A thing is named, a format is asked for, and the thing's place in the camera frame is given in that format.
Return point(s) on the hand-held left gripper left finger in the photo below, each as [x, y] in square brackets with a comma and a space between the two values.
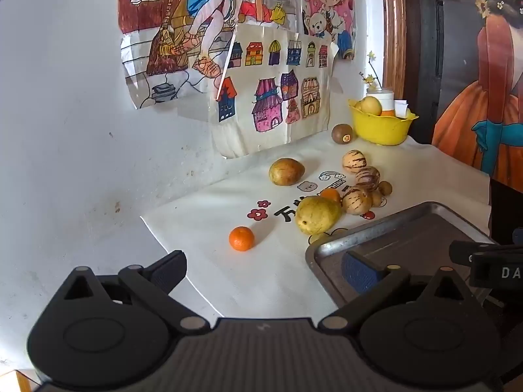
[169, 271]

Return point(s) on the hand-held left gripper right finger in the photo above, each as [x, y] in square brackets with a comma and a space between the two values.
[359, 273]

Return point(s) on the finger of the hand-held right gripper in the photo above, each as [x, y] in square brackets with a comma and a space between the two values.
[465, 250]

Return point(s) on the metal tray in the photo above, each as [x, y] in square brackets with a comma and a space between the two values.
[408, 232]

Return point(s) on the striped pepino melon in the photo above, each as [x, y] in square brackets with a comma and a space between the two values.
[356, 200]
[354, 160]
[367, 177]

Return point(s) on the brown-yellow mango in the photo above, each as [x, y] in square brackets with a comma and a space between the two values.
[287, 171]

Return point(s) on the brown kiwi with sticker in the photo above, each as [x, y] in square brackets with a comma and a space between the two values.
[342, 134]

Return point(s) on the yellow speckled pear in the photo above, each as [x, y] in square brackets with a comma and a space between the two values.
[318, 214]

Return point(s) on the white printed tablecloth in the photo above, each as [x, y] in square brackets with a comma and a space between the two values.
[245, 277]

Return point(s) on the small brown fruit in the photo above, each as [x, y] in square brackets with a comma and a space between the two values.
[385, 188]
[376, 199]

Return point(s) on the small mandarin orange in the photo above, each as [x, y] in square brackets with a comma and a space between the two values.
[331, 194]
[241, 238]

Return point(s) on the yellow plastic bowl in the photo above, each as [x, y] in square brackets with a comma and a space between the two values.
[380, 130]

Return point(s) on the white folded paper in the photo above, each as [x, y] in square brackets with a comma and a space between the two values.
[402, 108]

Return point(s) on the orange dress figure poster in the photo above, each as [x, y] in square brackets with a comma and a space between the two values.
[490, 90]

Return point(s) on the pale yellow pear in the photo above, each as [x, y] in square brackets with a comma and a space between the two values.
[371, 105]

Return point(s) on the white jar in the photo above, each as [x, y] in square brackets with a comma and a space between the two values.
[386, 99]

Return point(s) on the yellow flower twig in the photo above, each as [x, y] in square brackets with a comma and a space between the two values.
[371, 74]

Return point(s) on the colourful houses drawing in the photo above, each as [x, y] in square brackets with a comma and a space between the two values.
[282, 69]

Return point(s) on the child with fan drawing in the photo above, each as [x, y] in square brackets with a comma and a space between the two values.
[179, 28]

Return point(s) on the girl with teddy poster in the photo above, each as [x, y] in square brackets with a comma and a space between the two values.
[327, 8]

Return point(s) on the wooden frame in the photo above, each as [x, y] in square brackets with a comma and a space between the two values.
[394, 28]

